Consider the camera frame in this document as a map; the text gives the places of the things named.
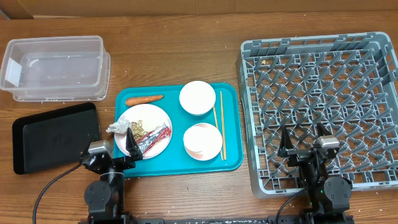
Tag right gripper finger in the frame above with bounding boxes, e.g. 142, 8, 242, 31
279, 126, 294, 151
317, 122, 330, 137

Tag red snack wrapper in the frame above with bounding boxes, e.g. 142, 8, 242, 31
137, 123, 172, 154

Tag foil ball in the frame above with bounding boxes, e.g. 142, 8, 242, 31
106, 119, 132, 134

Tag pink plate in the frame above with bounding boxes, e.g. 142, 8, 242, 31
116, 104, 172, 159

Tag wooden chopstick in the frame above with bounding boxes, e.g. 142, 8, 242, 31
220, 91, 226, 161
213, 105, 224, 162

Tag pink bowl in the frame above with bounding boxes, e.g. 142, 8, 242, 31
183, 123, 223, 161

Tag white bowl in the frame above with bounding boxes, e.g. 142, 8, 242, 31
179, 81, 216, 116

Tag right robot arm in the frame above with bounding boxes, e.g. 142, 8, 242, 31
275, 123, 354, 223

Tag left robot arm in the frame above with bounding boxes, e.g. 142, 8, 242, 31
80, 128, 143, 224

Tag grey dishwasher rack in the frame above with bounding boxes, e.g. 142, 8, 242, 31
236, 32, 397, 198

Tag peanut shells pile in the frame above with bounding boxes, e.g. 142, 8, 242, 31
131, 120, 147, 140

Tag orange carrot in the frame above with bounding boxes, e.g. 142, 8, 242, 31
125, 95, 164, 107

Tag black plastic tray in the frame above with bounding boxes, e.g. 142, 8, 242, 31
12, 103, 101, 175

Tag teal serving tray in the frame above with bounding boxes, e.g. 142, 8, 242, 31
115, 83, 243, 177

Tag clear plastic bin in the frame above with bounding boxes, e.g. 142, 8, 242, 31
1, 35, 111, 102

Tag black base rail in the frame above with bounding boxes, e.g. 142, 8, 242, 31
136, 215, 307, 224

